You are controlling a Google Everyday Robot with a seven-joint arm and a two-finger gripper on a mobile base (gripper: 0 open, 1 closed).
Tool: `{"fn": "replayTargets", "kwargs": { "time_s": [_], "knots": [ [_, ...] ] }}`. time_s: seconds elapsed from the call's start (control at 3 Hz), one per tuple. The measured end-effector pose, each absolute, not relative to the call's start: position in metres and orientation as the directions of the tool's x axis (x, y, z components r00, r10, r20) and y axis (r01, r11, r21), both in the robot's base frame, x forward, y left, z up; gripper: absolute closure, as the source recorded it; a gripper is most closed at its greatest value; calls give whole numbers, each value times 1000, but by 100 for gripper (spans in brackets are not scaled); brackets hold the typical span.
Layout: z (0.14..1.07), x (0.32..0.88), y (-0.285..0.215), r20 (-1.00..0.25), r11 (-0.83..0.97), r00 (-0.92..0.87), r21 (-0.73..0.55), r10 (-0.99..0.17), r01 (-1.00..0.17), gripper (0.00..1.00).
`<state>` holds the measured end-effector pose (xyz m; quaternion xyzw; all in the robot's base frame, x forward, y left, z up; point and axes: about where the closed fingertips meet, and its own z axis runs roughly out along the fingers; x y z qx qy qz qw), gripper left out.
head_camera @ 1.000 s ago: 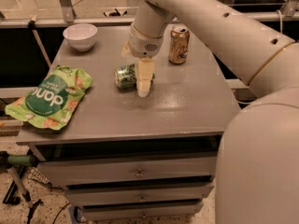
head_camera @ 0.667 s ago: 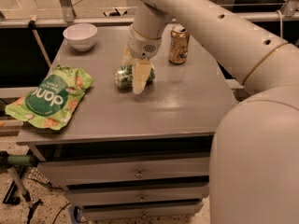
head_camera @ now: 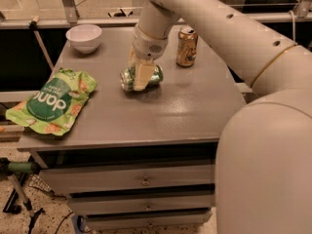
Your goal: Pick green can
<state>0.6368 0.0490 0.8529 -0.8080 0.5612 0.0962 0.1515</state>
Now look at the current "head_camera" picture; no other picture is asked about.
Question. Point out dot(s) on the gold soda can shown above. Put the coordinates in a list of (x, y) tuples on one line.
[(186, 47)]

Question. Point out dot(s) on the green snack bag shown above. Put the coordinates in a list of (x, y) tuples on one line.
[(54, 109)]

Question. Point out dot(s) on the grey drawer cabinet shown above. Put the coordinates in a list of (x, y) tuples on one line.
[(179, 120)]

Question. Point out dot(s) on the tripod with green grip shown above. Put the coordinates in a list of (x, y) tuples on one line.
[(10, 170)]

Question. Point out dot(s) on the wooden handled stick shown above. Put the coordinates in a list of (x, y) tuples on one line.
[(34, 27)]

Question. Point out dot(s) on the top grey drawer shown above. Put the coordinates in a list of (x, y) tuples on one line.
[(114, 178)]

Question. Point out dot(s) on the bottom grey drawer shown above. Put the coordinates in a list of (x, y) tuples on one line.
[(126, 221)]

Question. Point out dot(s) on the white bowl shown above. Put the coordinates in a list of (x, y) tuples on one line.
[(84, 38)]

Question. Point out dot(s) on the green crushed soda can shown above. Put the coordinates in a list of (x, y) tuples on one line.
[(139, 78)]

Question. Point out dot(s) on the grey drawer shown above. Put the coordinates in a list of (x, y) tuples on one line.
[(126, 221), (142, 203), (114, 178)]

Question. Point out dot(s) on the middle grey drawer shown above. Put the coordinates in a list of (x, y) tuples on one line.
[(142, 203)]

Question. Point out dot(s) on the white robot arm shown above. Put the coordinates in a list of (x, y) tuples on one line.
[(263, 166)]

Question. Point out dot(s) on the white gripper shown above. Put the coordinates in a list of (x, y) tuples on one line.
[(147, 48)]

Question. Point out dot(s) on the metal railing frame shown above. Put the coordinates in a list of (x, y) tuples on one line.
[(17, 14)]

